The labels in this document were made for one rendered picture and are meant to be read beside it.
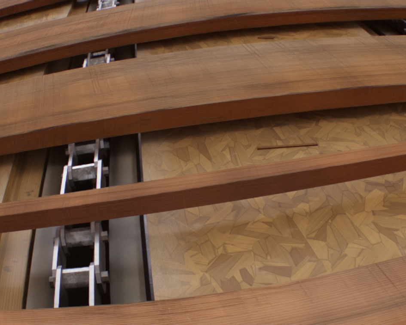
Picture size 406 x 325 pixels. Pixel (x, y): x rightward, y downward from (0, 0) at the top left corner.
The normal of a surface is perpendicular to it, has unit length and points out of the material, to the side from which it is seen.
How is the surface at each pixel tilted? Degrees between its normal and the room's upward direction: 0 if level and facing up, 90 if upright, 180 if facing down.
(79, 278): 52
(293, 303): 0
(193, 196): 90
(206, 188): 90
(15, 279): 0
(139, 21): 0
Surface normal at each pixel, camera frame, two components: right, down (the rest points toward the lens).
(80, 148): 0.01, -0.18
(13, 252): -0.11, -0.87
